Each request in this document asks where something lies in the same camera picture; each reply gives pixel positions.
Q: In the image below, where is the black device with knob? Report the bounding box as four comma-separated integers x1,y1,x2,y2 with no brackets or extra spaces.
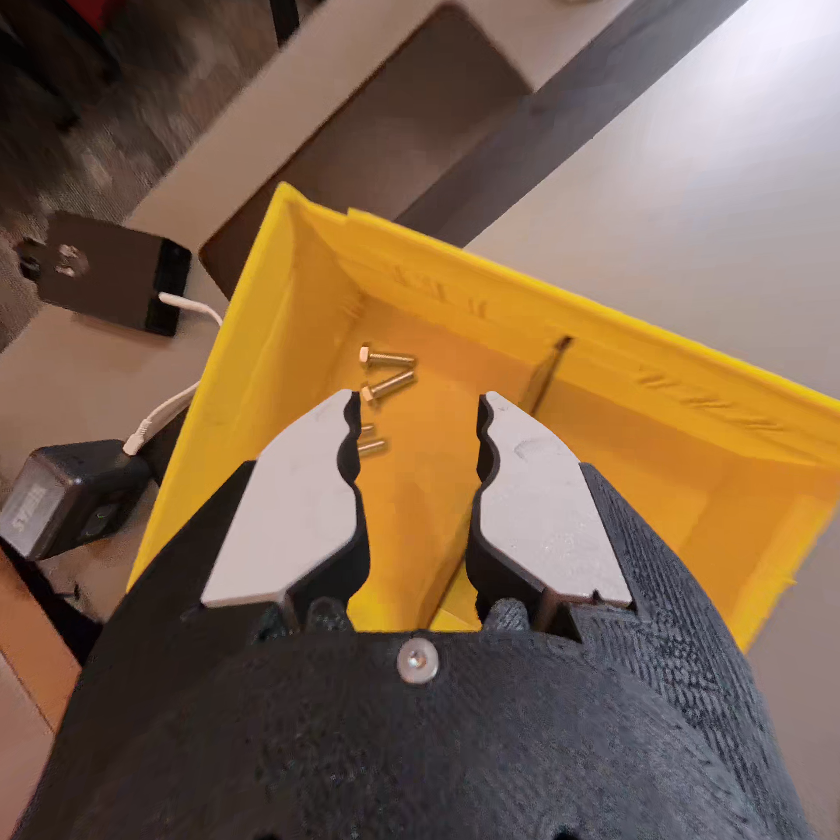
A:
16,210,193,337

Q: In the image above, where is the black power adapter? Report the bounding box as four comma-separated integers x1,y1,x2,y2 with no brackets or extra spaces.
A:
0,438,158,562

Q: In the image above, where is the white cable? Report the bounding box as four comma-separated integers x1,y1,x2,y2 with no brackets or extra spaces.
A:
123,292,224,457

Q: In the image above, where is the black bin divider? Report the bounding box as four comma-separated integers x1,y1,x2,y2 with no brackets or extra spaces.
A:
518,336,575,417

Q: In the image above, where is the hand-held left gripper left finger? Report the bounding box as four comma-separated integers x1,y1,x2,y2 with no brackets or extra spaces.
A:
200,388,371,634

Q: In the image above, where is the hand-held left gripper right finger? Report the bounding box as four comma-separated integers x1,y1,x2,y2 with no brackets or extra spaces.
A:
465,392,634,634

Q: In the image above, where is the large yellow plastic bin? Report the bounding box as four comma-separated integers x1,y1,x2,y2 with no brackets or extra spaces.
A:
126,182,840,654

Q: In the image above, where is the black flat mat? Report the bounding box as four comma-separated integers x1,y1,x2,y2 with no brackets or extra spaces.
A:
199,3,532,299

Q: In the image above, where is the black desk leg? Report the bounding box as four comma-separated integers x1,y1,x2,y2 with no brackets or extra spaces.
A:
268,0,303,48

